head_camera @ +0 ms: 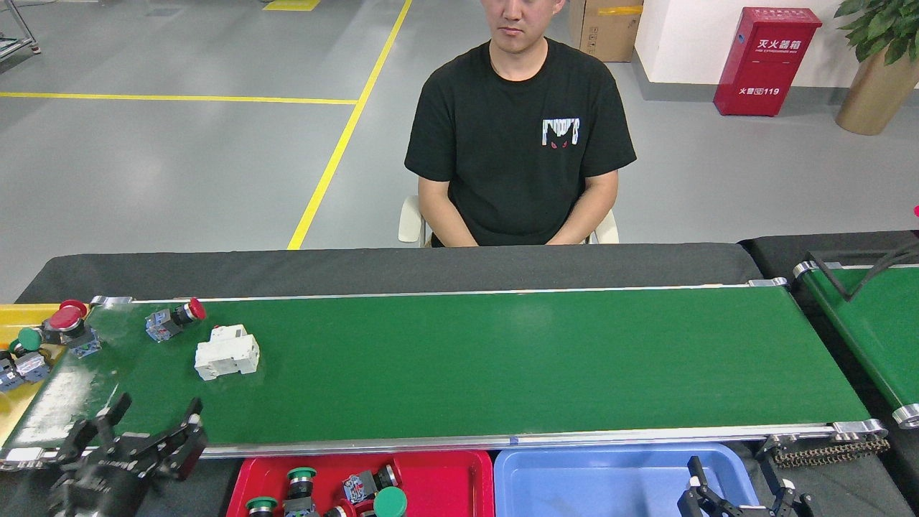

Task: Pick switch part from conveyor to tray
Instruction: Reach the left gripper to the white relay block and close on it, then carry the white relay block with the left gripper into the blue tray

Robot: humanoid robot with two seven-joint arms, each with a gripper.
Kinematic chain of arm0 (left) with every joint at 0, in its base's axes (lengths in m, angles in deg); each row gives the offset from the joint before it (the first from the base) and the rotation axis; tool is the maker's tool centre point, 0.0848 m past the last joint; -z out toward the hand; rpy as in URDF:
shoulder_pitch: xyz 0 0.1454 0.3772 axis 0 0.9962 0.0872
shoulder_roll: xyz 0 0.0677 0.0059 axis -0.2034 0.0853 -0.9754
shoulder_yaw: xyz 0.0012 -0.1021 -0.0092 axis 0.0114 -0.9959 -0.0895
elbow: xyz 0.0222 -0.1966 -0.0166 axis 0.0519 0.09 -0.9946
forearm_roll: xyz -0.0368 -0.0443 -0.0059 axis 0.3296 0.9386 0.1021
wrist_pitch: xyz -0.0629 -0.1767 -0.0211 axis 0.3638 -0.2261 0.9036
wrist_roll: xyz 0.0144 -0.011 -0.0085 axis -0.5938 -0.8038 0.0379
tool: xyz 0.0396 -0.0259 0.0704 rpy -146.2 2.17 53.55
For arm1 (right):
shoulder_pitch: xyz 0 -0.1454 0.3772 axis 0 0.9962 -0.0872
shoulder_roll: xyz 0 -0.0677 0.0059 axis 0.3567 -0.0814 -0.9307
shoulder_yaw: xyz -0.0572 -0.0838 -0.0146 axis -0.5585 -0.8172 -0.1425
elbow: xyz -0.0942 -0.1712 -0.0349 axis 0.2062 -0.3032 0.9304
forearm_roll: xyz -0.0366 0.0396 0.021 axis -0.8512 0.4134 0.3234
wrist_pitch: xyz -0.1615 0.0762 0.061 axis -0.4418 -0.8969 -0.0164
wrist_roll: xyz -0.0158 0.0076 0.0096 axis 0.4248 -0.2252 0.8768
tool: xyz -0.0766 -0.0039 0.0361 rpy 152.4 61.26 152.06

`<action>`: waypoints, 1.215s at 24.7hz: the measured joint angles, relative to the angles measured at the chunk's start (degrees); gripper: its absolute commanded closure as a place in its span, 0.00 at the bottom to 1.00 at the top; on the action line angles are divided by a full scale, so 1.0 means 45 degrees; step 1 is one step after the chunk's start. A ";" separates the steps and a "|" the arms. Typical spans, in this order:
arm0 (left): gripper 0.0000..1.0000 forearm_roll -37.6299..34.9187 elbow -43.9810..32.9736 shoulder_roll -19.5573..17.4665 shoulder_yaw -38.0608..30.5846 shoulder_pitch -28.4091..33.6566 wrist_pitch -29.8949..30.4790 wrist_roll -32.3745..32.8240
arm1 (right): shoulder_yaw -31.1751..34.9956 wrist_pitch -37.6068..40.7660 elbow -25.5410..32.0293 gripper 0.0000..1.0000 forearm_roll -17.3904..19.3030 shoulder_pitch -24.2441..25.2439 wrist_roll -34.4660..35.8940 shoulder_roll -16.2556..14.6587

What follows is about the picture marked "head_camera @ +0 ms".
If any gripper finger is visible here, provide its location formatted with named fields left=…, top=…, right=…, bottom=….
left=678, top=456, right=740, bottom=517
left=760, top=456, right=816, bottom=517

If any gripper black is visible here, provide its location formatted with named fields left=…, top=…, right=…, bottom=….
left=47, top=393, right=209, bottom=517

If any white circuit breaker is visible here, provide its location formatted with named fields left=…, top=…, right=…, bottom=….
left=194, top=324, right=261, bottom=382

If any yellow plastic tray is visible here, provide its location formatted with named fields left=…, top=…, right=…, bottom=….
left=0, top=303, right=94, bottom=450

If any short green conveyor belt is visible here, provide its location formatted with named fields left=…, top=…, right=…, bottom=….
left=793, top=258, right=919, bottom=429

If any long green conveyor belt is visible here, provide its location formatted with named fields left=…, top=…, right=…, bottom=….
left=0, top=279, right=889, bottom=471

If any blue plastic bin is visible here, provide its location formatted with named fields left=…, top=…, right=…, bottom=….
left=493, top=443, right=762, bottom=517

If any red plastic bin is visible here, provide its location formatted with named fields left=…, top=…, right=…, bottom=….
left=226, top=450, right=496, bottom=517

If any grey office chair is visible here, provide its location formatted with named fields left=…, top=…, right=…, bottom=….
left=398, top=195, right=620, bottom=247

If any person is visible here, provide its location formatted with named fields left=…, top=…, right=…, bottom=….
left=404, top=0, right=638, bottom=247

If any metal rack on wheels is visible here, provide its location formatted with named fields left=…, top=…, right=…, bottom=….
left=0, top=0, right=42, bottom=62

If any tan plant pot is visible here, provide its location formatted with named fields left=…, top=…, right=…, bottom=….
left=835, top=47, right=919, bottom=136

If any red fire extinguisher box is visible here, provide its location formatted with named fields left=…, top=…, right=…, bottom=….
left=713, top=6, right=824, bottom=117

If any brown cardboard box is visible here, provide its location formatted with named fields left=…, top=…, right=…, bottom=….
left=567, top=0, right=645, bottom=63

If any green potted plant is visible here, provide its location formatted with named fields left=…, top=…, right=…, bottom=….
left=834, top=0, right=919, bottom=64

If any conveyor drive chain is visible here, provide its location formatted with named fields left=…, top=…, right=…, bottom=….
left=757, top=434, right=891, bottom=469

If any black guide frame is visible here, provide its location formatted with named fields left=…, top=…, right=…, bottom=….
left=808, top=241, right=919, bottom=301

